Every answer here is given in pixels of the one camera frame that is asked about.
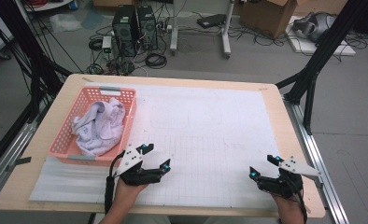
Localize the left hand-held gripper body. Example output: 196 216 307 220
115 144 165 187

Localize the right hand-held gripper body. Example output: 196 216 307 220
256 156 322 200

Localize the lilac printed towel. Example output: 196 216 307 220
72 97 126 157

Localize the pink plastic basket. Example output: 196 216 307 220
47 86 138 167

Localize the person's left hand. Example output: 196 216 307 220
113 179 149 206

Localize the person's right hand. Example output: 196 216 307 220
271 193 306 218

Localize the white grid mat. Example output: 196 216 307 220
28 81 290 210

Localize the white power adapter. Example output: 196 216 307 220
101 35 113 54

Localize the large black computer tower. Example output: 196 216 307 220
111 4 138 58

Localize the small black computer tower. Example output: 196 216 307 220
136 5 159 50

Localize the white metal stand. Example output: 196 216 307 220
169 0 236 60

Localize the white floor board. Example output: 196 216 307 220
285 15 357 57

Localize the grey rounded device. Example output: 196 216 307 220
292 11 337 43

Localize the flat black box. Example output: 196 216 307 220
196 13 227 30

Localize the open cardboard box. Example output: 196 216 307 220
238 0 298 40

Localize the clear plastic bag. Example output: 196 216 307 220
50 12 83 34

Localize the white round table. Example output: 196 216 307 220
22 0 74 13

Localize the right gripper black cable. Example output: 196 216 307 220
293 183 308 224

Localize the grey metal bracket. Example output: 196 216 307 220
6 156 32 173
309 175 325 189

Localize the aluminium rail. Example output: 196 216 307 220
0 99 46 203
283 96 349 224

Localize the coiled black cable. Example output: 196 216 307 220
145 52 168 70

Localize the black metal frame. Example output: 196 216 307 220
0 0 74 176
275 0 368 136

